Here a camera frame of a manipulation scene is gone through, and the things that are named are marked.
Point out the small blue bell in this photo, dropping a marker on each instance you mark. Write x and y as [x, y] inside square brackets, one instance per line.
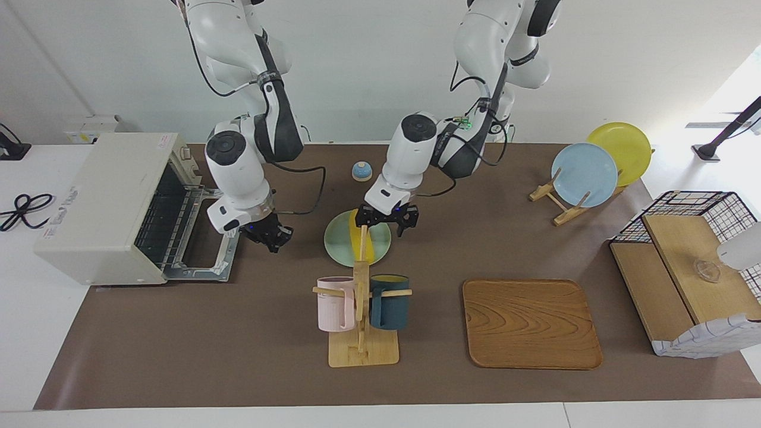
[362, 172]

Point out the white power strip box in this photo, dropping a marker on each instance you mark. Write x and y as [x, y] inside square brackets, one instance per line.
[89, 129]

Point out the small clear glass dish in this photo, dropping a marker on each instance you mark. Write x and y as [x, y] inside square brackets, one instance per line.
[707, 271]

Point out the black clamp base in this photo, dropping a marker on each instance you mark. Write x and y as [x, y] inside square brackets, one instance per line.
[12, 150]

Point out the light blue plate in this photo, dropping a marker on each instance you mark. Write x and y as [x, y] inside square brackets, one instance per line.
[585, 175]

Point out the yellow plate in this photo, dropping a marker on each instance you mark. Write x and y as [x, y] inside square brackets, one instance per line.
[627, 148]

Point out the wooden plate rack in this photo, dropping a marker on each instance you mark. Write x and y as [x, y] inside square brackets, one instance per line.
[565, 215]

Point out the white checkered cloth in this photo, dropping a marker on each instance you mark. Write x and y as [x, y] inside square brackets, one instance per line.
[707, 339]

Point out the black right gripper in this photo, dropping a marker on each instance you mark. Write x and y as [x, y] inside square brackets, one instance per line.
[261, 229]

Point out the pale green ceramic plate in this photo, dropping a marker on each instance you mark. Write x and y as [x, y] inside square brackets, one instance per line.
[339, 244]

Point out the white rounded cylinder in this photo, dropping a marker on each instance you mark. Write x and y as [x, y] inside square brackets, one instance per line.
[743, 249]

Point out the pink mug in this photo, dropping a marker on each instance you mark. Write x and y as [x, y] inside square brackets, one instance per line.
[333, 306]

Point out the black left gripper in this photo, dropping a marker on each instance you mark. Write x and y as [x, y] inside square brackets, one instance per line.
[386, 217]

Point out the black angled stand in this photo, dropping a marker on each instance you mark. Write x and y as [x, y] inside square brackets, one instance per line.
[728, 128]

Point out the dark teal mug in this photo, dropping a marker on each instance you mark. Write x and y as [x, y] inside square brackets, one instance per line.
[389, 309]

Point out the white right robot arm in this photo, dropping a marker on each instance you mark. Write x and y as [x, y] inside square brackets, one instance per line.
[235, 166]

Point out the brown table mat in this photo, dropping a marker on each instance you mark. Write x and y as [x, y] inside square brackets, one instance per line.
[238, 339]

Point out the wooden mug tree stand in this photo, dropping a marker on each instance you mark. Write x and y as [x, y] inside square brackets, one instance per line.
[362, 351]

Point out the wooden serving tray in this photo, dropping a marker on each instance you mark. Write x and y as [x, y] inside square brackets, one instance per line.
[529, 324]

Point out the white toaster oven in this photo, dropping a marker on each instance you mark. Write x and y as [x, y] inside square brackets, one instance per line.
[101, 202]

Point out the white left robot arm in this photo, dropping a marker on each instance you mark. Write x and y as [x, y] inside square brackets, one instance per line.
[410, 154]

